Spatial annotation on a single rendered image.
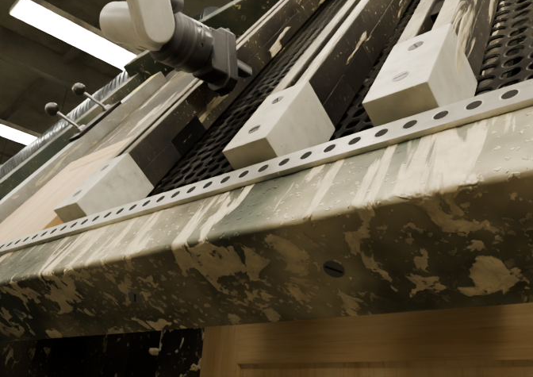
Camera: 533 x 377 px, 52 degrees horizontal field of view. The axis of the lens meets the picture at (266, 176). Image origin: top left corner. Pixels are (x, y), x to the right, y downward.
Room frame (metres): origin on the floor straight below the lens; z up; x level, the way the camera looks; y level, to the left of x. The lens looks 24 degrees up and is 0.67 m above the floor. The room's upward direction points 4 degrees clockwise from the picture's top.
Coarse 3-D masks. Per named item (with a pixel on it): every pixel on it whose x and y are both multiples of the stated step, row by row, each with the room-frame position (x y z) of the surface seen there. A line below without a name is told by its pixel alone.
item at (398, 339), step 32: (320, 320) 0.67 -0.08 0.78; (352, 320) 0.64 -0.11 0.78; (384, 320) 0.62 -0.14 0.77; (416, 320) 0.59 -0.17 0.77; (448, 320) 0.57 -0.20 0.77; (480, 320) 0.55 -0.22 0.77; (512, 320) 0.53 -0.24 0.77; (224, 352) 0.78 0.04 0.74; (256, 352) 0.74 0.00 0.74; (288, 352) 0.71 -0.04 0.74; (320, 352) 0.67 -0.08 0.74; (352, 352) 0.64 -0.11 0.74; (384, 352) 0.62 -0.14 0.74; (416, 352) 0.59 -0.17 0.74; (448, 352) 0.57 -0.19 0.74; (480, 352) 0.55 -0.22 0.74; (512, 352) 0.53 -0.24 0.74
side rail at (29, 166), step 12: (132, 84) 1.73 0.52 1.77; (108, 96) 1.68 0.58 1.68; (120, 96) 1.70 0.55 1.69; (96, 108) 1.64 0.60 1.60; (84, 120) 1.61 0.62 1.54; (72, 132) 1.59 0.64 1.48; (48, 144) 1.54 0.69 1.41; (60, 144) 1.57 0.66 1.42; (36, 156) 1.52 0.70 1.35; (48, 156) 1.54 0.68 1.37; (24, 168) 1.50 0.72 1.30; (36, 168) 1.52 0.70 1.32; (0, 180) 1.49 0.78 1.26; (12, 180) 1.48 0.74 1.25; (24, 180) 1.50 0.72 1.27; (0, 192) 1.46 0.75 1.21
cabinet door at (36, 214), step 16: (80, 160) 1.22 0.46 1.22; (96, 160) 1.13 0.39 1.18; (64, 176) 1.20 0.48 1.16; (80, 176) 1.10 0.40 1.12; (48, 192) 1.16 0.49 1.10; (64, 192) 1.07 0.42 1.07; (32, 208) 1.13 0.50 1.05; (48, 208) 1.04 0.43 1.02; (0, 224) 1.17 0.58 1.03; (16, 224) 1.09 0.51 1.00; (32, 224) 1.01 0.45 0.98; (48, 224) 0.94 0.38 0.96; (0, 240) 1.06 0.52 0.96
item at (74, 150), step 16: (160, 80) 1.53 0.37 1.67; (128, 96) 1.47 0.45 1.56; (144, 96) 1.49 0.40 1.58; (112, 112) 1.42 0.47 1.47; (128, 112) 1.46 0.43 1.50; (96, 128) 1.39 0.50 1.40; (112, 128) 1.43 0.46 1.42; (80, 144) 1.36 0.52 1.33; (48, 160) 1.35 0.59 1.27; (64, 160) 1.34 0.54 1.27; (32, 176) 1.30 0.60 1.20; (48, 176) 1.31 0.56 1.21; (16, 192) 1.26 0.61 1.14; (32, 192) 1.29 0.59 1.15; (0, 208) 1.24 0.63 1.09; (16, 208) 1.27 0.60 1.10
